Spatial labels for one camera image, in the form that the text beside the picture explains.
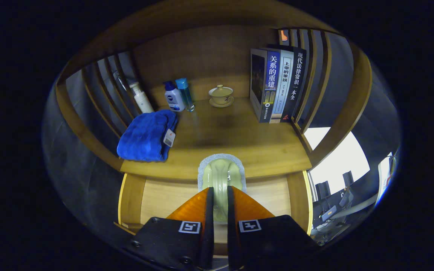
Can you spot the pale grey book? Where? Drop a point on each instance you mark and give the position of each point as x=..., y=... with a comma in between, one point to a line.
x=284, y=86

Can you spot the small black bracket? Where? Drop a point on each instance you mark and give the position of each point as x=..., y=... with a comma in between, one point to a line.
x=348, y=177
x=322, y=189

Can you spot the wooden cabinet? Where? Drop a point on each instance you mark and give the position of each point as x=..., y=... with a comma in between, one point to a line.
x=202, y=52

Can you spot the white bottle with blue cap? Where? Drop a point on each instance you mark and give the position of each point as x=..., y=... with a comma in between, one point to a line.
x=174, y=99

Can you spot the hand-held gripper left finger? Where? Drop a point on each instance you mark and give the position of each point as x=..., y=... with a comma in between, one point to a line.
x=209, y=233

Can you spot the teal bottle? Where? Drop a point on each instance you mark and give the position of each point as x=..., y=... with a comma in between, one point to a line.
x=185, y=94

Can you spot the pale green scrub brush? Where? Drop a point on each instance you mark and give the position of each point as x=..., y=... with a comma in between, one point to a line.
x=220, y=177

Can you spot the black backdrop cloth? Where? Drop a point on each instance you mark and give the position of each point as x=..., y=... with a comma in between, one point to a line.
x=66, y=158

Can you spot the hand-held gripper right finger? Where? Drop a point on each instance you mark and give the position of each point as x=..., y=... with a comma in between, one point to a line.
x=232, y=233

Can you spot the beige lidded teacup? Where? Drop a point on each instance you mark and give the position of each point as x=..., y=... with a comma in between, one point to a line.
x=220, y=96

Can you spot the black book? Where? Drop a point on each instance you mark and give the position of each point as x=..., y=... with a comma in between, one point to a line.
x=296, y=82

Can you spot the wooden drawer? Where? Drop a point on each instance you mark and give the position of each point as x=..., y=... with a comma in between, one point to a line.
x=164, y=199

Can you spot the white pump bottle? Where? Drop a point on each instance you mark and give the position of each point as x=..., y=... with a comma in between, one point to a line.
x=142, y=101

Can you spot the blue book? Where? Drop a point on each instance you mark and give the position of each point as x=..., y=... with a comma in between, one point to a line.
x=271, y=86

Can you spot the blue towel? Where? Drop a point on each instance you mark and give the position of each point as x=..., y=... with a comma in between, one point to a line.
x=143, y=137

